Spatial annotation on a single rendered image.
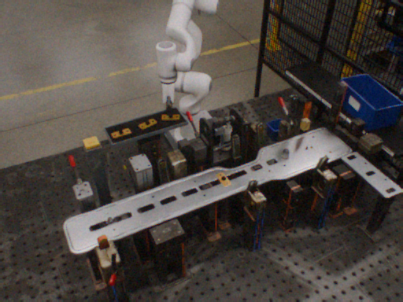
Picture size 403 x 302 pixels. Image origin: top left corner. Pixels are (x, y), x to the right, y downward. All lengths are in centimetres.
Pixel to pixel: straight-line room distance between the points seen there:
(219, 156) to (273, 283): 63
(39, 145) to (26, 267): 189
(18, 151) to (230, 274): 244
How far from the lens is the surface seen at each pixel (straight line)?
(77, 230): 174
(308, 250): 204
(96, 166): 192
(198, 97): 216
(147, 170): 178
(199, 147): 190
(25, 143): 389
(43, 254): 210
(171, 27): 182
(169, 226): 165
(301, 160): 200
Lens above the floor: 233
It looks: 42 degrees down
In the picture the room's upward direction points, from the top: straight up
